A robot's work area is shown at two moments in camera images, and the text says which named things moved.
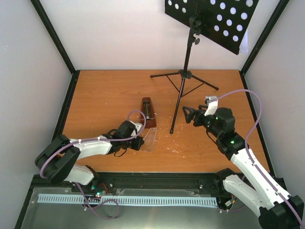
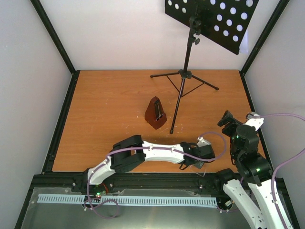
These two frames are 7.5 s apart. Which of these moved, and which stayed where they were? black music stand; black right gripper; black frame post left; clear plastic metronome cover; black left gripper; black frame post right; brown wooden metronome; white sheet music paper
Moved: brown wooden metronome; black left gripper; black right gripper; clear plastic metronome cover
Stayed: black music stand; white sheet music paper; black frame post right; black frame post left
